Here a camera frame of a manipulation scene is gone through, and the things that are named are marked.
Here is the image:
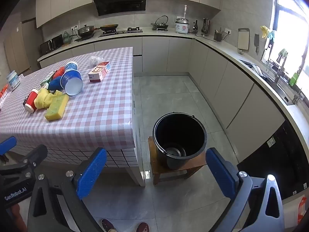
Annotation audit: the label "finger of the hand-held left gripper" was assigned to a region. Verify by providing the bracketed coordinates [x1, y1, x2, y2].
[0, 144, 48, 176]
[0, 136, 17, 156]

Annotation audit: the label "window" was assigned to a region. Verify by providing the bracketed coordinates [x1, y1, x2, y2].
[262, 0, 309, 97]

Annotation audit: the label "large blue paper cup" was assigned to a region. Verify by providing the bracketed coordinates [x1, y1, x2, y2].
[60, 69, 84, 96]

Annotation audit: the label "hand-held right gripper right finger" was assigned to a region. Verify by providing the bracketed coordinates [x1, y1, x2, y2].
[205, 147, 285, 232]

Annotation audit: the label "black built-in dishwasher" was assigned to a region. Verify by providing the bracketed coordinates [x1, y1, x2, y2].
[237, 119, 309, 203]

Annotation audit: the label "brown tall cabinet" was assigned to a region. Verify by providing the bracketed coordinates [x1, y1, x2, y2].
[3, 19, 44, 75]

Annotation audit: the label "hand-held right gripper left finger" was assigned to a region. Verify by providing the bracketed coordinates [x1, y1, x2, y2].
[26, 147, 108, 232]

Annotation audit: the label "blue cloth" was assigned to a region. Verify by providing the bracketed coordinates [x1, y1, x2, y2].
[48, 76, 64, 91]

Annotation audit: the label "black kettle pot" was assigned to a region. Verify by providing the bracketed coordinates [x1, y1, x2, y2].
[151, 15, 169, 28]

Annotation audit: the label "black microwave oven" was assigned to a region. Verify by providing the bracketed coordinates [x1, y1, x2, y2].
[39, 34, 63, 55]

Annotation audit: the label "person's left shoe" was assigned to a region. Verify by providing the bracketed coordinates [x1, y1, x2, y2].
[101, 219, 116, 232]

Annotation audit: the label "metal utensil holder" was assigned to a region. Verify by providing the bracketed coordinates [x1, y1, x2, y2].
[201, 18, 210, 35]

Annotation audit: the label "white plastic container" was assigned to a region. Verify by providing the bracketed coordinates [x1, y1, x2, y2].
[6, 71, 20, 91]

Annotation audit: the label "steel sink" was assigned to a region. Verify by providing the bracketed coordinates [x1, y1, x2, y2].
[239, 58, 295, 105]

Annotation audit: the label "beige counter cabinets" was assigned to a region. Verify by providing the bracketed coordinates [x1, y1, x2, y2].
[37, 28, 309, 199]

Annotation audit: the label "red paper cup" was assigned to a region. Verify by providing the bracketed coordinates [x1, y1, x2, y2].
[25, 88, 39, 113]

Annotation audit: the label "black range hood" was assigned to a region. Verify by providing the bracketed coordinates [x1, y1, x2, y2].
[92, 0, 148, 16]

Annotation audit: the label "black gas stove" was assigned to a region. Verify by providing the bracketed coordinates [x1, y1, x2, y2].
[98, 29, 143, 37]

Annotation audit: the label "yellow sponge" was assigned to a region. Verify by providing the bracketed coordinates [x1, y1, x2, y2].
[45, 94, 70, 121]

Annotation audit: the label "red plastic bag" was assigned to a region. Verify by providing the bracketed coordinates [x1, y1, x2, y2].
[52, 66, 65, 79]

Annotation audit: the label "white cutting board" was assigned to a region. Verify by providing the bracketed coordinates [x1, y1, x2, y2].
[237, 28, 250, 50]

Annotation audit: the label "clear plastic bag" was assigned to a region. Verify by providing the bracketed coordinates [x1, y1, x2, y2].
[87, 55, 104, 68]

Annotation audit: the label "small chrome tap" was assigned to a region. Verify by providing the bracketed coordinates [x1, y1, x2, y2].
[292, 89, 305, 103]

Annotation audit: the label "wooden stool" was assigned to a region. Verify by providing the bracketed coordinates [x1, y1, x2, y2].
[148, 136, 207, 185]

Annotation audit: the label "pink checked tablecloth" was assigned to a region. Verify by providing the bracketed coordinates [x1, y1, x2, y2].
[0, 46, 136, 155]

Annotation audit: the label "red and white milk carton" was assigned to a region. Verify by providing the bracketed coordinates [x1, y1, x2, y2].
[87, 61, 111, 83]

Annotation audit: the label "black wok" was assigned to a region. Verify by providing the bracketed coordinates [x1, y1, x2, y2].
[94, 24, 119, 32]

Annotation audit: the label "black pot with lid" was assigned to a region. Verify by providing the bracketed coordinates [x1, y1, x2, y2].
[77, 25, 96, 38]

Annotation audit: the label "small blue paper cup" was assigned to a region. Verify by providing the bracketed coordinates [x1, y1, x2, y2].
[64, 61, 79, 72]

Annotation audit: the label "yellow cloth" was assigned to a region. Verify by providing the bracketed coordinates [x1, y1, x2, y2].
[34, 88, 63, 109]

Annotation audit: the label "green packet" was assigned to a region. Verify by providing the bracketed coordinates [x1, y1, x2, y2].
[40, 70, 57, 89]

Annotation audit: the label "chrome kitchen faucet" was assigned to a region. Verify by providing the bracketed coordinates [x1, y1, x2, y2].
[274, 49, 288, 83]

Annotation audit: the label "white rice cooker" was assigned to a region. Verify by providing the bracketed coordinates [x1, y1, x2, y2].
[174, 17, 189, 34]

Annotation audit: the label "beige wall cabinets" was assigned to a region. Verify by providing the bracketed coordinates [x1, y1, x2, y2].
[35, 0, 222, 29]

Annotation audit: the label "black bucket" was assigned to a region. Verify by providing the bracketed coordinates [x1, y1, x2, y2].
[153, 112, 208, 170]

